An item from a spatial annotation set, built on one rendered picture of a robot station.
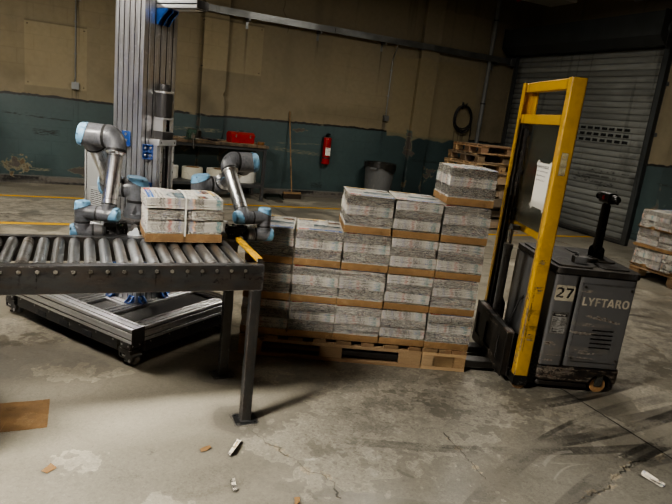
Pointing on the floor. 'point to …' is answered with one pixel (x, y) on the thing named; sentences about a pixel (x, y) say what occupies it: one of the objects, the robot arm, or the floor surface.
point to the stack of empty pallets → (495, 160)
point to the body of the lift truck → (576, 316)
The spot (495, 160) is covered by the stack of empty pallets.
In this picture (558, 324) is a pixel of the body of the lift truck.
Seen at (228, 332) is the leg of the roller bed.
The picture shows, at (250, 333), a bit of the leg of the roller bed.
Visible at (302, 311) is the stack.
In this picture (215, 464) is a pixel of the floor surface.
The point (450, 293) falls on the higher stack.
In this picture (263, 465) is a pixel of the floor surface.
